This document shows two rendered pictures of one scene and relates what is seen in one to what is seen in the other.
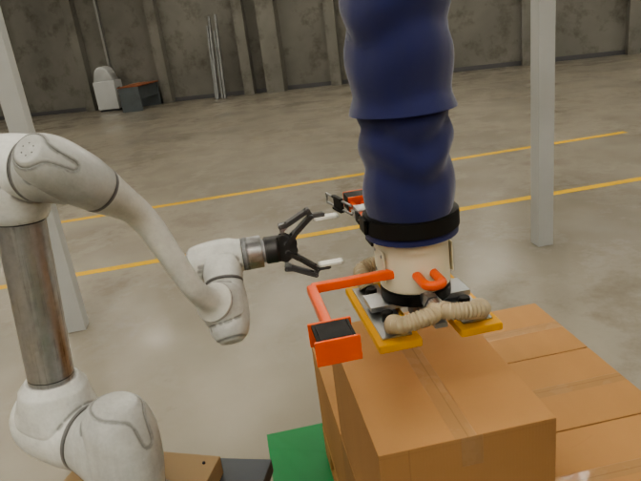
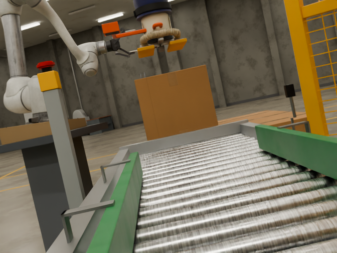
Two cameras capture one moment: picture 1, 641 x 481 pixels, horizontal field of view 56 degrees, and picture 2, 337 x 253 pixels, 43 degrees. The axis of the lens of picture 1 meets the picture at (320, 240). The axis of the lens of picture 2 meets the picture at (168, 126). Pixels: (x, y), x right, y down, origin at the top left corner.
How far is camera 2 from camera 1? 1.68 m
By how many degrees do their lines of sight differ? 17
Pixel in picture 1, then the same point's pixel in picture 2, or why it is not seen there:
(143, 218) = (52, 14)
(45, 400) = (16, 80)
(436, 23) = not seen: outside the picture
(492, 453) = (181, 80)
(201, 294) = (75, 48)
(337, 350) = (109, 27)
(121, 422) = not seen: hidden behind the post
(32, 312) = (13, 46)
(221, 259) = (87, 46)
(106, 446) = (35, 84)
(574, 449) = not seen: hidden behind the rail
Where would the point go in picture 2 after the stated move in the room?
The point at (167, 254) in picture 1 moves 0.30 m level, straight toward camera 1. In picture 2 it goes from (61, 30) to (57, 19)
